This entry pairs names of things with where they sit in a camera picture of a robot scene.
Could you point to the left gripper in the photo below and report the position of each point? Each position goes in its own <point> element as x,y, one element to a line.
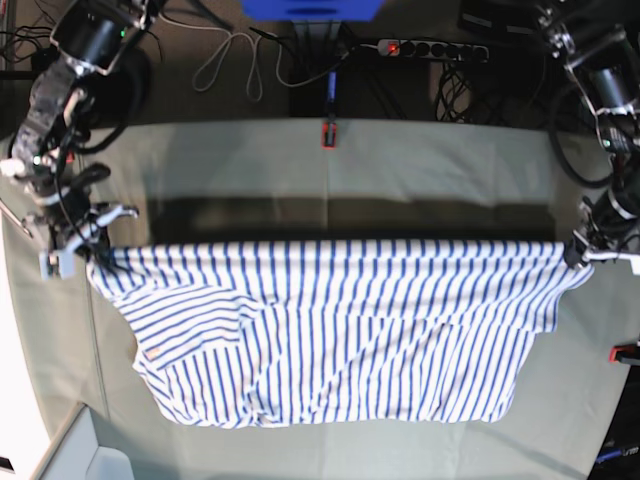
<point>606,232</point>

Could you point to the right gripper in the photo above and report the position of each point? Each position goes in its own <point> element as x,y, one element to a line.
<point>85,237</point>

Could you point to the blue white striped t-shirt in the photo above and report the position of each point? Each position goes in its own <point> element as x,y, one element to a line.
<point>273,334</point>

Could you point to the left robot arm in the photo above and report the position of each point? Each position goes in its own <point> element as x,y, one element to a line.
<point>591,40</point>

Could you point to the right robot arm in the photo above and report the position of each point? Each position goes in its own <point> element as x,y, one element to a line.
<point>93,39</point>

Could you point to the green table cloth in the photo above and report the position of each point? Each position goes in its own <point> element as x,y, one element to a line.
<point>273,179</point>

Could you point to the red clamp at table right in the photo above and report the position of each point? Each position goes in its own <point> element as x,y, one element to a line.
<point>627,354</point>

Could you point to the red clamp at table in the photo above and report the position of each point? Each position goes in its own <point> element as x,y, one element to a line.
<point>627,354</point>
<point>329,128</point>

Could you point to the white bin at corner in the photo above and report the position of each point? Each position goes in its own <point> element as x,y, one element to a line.
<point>76,454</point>

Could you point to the red clamp at table top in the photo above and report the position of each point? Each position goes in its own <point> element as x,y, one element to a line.
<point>329,128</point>

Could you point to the black power strip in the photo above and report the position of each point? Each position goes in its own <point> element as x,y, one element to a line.
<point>433,50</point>

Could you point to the blue box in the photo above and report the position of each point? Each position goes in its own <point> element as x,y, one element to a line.
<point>311,10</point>

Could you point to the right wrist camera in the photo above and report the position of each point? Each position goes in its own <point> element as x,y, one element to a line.
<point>56,264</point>

